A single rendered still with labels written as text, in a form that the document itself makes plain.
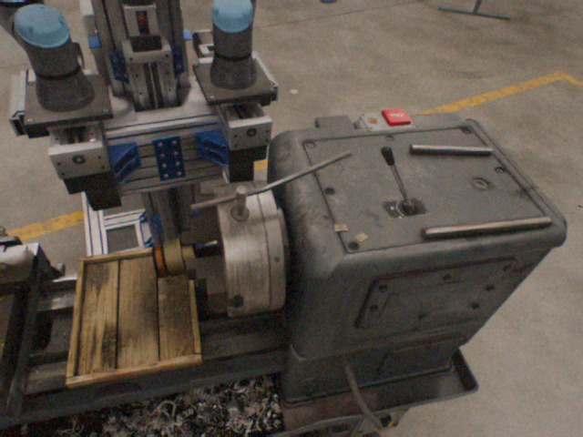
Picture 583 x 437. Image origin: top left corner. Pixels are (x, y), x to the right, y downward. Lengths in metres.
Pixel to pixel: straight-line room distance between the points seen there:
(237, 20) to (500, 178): 0.81
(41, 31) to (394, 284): 1.03
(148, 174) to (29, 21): 0.54
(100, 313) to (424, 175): 0.87
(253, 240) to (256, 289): 0.11
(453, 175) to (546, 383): 1.56
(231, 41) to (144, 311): 0.80
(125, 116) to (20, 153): 1.87
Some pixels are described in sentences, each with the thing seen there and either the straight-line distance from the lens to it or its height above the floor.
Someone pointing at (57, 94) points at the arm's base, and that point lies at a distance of 1.35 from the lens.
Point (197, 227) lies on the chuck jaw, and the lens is 0.98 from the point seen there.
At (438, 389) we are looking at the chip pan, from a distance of 1.55.
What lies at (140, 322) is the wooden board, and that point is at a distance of 1.16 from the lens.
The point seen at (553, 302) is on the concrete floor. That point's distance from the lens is 2.74.
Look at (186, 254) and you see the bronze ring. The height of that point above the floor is 1.11.
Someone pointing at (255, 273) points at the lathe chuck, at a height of 1.16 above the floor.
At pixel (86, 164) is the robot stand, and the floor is 1.07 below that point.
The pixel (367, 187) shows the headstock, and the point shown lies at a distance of 0.95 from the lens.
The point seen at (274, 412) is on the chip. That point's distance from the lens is 1.38.
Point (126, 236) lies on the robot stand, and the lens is 2.25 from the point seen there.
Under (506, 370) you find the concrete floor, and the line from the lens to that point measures 2.37.
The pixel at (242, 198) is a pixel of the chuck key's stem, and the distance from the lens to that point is 0.82.
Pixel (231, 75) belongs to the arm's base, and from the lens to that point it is 1.37.
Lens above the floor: 1.88
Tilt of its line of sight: 48 degrees down
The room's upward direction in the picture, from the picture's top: 7 degrees clockwise
